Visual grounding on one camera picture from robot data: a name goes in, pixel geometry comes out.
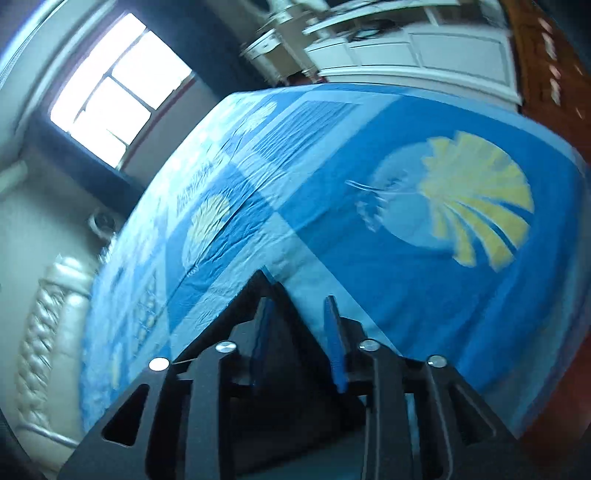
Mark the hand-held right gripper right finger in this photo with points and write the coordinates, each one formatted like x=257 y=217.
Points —
x=336 y=350

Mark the white cabinet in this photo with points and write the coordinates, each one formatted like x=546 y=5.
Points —
x=415 y=50

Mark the dark blue curtain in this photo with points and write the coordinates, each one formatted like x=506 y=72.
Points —
x=92 y=170

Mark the window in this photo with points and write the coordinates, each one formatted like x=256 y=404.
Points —
x=115 y=92

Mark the blue printed bed sheet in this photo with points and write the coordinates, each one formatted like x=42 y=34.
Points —
x=415 y=300

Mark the white dressing table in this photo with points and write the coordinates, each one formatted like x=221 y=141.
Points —
x=277 y=41

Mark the brown wooden door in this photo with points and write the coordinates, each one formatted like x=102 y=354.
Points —
x=549 y=69

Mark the round headboard ornament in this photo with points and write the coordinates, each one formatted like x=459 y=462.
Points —
x=104 y=222

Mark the cream tufted headboard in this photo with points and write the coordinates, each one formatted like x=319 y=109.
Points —
x=51 y=346

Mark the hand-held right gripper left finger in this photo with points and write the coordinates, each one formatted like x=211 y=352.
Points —
x=261 y=341

